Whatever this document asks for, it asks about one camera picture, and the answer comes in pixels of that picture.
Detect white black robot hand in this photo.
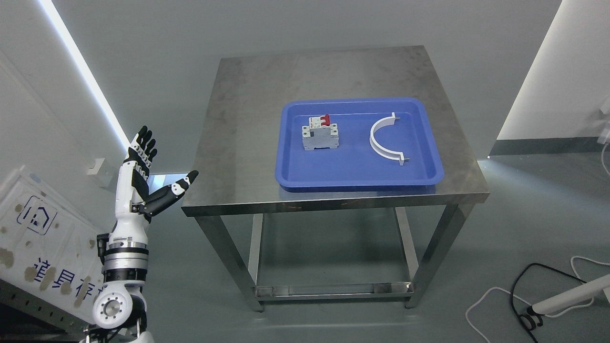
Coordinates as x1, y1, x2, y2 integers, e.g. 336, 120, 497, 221
115, 125, 199, 224

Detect grey circuit breaker red switch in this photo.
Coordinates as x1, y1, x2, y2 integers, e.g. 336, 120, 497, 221
301, 114, 339, 151

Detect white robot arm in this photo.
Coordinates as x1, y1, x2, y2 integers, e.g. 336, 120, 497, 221
83, 219, 154, 343

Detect white signboard with blue text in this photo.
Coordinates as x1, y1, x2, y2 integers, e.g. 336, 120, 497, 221
0, 166, 114, 323

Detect blue plastic tray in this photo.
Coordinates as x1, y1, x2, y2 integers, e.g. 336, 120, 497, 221
275, 97, 445, 192

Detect stainless steel table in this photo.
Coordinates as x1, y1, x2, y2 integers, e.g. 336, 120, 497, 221
182, 45, 490, 313

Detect white curved pipe clamp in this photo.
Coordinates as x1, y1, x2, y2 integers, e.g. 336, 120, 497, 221
368, 111, 411, 166

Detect white stand leg with caster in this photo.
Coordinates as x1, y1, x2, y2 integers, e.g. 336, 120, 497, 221
517, 275, 610, 331

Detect white wall socket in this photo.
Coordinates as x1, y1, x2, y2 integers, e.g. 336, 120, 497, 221
86, 158, 110, 178

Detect black cable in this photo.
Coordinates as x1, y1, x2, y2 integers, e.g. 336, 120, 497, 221
510, 263, 588, 343

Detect white cable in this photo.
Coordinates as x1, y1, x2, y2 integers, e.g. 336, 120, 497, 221
465, 256, 610, 343

